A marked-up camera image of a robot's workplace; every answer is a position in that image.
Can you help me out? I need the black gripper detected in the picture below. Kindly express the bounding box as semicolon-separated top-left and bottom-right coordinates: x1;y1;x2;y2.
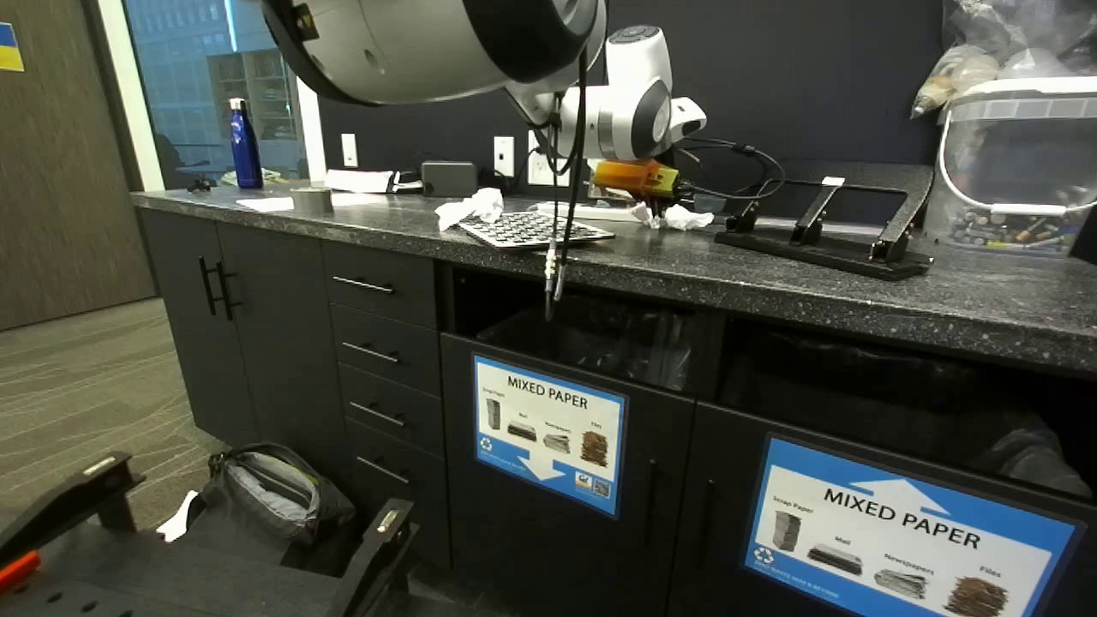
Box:
628;184;678;219

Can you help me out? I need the black plastic bin liner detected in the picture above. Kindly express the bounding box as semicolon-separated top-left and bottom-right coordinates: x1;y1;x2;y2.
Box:
476;297;703;399
720;323;1095;500

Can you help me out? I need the black recycling bin cabinet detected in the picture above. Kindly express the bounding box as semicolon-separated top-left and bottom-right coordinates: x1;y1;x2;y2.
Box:
665;399;1097;617
439;329;703;617

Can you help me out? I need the black power adapter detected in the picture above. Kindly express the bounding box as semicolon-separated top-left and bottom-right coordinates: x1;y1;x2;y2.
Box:
420;156;481;199

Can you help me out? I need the blue label with down arrow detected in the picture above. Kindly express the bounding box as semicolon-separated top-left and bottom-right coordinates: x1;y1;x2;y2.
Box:
469;353;630;522

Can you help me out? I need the white power strip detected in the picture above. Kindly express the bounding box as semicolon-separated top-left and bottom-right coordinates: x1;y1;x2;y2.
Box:
322;169;406;199

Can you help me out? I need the black cabinet drawer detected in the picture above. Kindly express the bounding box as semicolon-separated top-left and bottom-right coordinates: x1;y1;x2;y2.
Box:
322;241;441;335
334;363;449;455
340;421;457;577
325;306;445;399

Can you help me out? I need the blue label with up arrow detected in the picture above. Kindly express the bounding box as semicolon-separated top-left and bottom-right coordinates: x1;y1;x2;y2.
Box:
745;433;1086;617

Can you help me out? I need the clear plastic container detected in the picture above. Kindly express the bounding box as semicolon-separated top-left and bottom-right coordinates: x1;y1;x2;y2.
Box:
937;71;1097;257

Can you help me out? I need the flat white paper sheet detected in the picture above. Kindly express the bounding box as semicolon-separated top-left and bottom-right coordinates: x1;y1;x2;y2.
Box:
233;190;303;217

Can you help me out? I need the clear plastic bag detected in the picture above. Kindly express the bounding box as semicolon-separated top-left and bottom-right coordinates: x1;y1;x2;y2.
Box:
910;0;1097;120

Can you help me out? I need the black cabinet door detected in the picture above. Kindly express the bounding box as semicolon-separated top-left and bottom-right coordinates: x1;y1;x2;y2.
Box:
137;209;228;442
213;219;346;473

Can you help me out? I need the blue water bottle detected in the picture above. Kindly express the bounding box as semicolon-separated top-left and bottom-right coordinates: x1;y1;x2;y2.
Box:
228;91;268;192

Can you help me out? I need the grey black backpack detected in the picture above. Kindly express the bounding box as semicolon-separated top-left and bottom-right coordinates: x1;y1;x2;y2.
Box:
207;437;361;567

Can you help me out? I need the blue yellow flag sticker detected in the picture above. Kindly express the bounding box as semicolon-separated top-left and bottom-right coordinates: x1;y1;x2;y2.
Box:
0;18;29;74

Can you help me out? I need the orange green wrist mount ring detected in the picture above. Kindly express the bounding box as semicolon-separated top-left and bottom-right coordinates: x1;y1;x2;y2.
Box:
590;155;687;199

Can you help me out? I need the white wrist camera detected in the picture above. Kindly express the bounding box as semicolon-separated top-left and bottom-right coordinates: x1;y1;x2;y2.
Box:
665;96;712;137

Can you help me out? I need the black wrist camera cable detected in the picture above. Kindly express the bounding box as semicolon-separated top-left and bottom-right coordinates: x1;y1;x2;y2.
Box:
673;135;793;232

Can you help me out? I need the white wall outlet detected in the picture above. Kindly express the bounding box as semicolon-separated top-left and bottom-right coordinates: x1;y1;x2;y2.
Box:
522;131;572;190

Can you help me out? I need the black cable with metal connector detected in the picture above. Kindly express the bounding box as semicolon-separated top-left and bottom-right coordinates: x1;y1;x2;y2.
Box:
537;47;597;327

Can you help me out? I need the white window frame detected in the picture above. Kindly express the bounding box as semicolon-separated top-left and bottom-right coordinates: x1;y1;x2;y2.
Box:
96;0;337;195

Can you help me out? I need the orange handled black clamp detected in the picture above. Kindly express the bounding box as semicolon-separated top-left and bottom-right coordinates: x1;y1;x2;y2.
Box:
0;450;142;599

